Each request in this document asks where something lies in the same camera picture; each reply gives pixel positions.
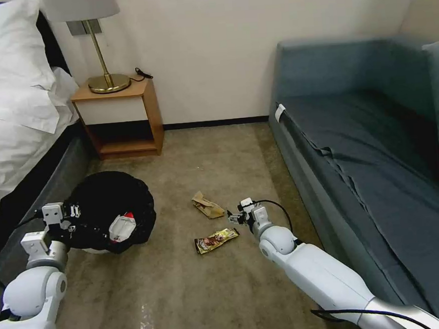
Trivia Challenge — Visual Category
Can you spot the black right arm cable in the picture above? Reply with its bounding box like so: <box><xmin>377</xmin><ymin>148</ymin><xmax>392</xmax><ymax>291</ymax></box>
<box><xmin>310</xmin><ymin>300</ymin><xmax>421</xmax><ymax>329</ymax></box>

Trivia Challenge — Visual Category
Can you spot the white pillow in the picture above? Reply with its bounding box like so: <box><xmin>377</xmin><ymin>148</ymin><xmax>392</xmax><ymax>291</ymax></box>
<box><xmin>0</xmin><ymin>0</ymin><xmax>57</xmax><ymax>94</ymax></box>

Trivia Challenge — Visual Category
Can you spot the blue grey sofa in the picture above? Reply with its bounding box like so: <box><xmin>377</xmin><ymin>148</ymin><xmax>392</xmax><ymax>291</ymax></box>
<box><xmin>261</xmin><ymin>30</ymin><xmax>439</xmax><ymax>329</ymax></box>

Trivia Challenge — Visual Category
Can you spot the crumpled brown paper bag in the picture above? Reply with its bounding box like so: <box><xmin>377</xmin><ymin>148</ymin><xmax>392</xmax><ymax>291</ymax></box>
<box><xmin>191</xmin><ymin>189</ymin><xmax>227</xmax><ymax>223</ymax></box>

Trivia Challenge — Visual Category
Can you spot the white and red packet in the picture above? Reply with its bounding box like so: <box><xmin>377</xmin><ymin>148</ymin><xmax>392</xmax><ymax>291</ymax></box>
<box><xmin>107</xmin><ymin>211</ymin><xmax>139</xmax><ymax>244</ymax></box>

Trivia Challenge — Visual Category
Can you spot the black headboard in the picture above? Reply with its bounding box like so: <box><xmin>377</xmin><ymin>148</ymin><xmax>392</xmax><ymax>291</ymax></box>
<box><xmin>35</xmin><ymin>8</ymin><xmax>74</xmax><ymax>79</ymax></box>

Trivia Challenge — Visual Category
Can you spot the thin black cable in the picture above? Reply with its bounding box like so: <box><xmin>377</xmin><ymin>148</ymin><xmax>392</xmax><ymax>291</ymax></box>
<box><xmin>128</xmin><ymin>66</ymin><xmax>155</xmax><ymax>84</ymax></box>

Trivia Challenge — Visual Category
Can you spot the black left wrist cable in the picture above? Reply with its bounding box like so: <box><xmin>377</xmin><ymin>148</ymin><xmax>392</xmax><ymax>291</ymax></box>
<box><xmin>9</xmin><ymin>209</ymin><xmax>47</xmax><ymax>229</ymax></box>

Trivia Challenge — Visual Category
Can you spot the black bin liner bag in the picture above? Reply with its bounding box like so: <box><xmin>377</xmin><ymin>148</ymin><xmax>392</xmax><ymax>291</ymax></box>
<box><xmin>60</xmin><ymin>168</ymin><xmax>161</xmax><ymax>259</ymax></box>

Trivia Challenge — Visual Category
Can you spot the dark grey bed base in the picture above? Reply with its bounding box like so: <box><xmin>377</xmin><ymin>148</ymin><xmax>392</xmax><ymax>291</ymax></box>
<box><xmin>0</xmin><ymin>132</ymin><xmax>109</xmax><ymax>290</ymax></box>

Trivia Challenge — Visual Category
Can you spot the brass table lamp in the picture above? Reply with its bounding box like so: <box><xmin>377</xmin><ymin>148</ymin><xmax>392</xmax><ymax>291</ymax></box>
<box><xmin>41</xmin><ymin>0</ymin><xmax>132</xmax><ymax>98</ymax></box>

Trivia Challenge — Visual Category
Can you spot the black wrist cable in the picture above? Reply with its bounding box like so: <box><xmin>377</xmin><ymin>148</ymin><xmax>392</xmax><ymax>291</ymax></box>
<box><xmin>9</xmin><ymin>209</ymin><xmax>47</xmax><ymax>229</ymax></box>
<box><xmin>252</xmin><ymin>197</ymin><xmax>296</xmax><ymax>242</ymax></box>

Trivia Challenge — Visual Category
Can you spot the yellow brown snack wrapper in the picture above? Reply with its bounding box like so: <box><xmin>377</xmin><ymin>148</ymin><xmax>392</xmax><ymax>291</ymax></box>
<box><xmin>193</xmin><ymin>227</ymin><xmax>242</xmax><ymax>256</ymax></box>

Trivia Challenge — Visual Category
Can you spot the wooden nightstand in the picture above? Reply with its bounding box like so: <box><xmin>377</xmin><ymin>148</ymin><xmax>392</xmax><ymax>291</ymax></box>
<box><xmin>68</xmin><ymin>71</ymin><xmax>167</xmax><ymax>163</ymax></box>

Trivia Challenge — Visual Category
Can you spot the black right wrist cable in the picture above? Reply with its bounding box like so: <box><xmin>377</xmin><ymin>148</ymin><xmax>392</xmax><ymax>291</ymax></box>
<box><xmin>252</xmin><ymin>197</ymin><xmax>296</xmax><ymax>242</ymax></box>

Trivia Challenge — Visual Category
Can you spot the white bed duvet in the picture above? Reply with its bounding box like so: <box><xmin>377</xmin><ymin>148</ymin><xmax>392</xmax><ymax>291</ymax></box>
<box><xmin>0</xmin><ymin>64</ymin><xmax>92</xmax><ymax>238</ymax></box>

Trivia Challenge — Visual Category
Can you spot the white sofa tag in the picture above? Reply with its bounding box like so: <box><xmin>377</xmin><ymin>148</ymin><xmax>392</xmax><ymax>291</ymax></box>
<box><xmin>273</xmin><ymin>102</ymin><xmax>287</xmax><ymax>124</ymax></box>

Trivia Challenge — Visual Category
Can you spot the grey wall switch plate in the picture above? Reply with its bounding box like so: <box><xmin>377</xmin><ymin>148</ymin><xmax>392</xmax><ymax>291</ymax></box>
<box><xmin>67</xmin><ymin>18</ymin><xmax>103</xmax><ymax>38</ymax></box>

